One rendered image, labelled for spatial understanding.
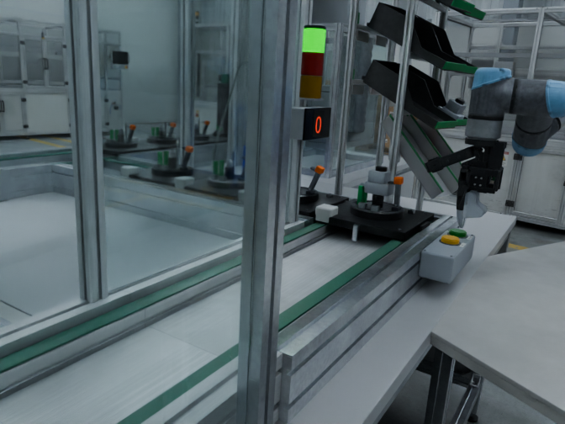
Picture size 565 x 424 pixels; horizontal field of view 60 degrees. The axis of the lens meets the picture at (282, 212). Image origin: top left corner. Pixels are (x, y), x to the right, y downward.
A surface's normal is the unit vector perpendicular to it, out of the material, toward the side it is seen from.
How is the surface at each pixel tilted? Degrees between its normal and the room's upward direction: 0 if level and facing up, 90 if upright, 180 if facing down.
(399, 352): 0
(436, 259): 90
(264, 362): 90
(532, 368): 0
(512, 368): 0
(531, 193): 90
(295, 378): 90
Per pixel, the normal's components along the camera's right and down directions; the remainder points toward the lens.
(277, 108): 0.84, 0.18
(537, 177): -0.64, 0.16
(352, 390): 0.06, -0.96
